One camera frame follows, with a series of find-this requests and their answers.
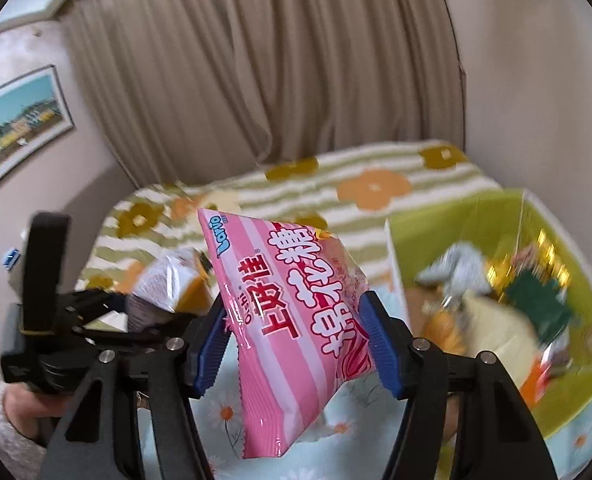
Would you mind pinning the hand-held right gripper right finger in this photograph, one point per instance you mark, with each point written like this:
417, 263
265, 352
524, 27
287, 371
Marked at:
381, 345

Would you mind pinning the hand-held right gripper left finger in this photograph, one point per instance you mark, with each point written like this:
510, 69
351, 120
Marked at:
208, 350

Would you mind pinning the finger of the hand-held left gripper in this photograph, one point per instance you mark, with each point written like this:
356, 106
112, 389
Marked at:
140, 335
98, 302

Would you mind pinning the orange snack packet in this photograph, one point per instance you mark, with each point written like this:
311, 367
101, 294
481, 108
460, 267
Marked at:
160, 280

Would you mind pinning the pink striped snack packet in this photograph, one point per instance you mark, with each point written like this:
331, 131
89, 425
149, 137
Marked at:
286, 360

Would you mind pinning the grey printed snack packet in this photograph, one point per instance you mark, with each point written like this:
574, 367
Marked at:
456, 270

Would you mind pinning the dark green snack packet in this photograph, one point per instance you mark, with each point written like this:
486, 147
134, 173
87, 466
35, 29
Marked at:
538, 305

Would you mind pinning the gold chocolate snack packet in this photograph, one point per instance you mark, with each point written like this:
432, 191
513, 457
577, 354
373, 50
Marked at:
541, 260

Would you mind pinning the green bear print box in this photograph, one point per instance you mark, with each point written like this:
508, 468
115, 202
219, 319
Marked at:
566, 410

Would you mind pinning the person's left forearm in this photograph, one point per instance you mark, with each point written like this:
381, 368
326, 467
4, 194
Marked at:
0, 425

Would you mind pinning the light blue daisy sheet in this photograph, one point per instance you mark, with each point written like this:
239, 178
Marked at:
225, 415

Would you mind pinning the pale yellow snack packet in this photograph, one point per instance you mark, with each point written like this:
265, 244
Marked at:
496, 340

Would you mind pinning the framed building picture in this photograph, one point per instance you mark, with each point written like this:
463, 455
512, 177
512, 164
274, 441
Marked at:
20, 120

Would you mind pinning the beige curtain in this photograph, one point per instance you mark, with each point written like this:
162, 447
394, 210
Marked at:
251, 60

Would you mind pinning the blue wall fixture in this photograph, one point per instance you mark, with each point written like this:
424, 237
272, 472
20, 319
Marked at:
10, 258

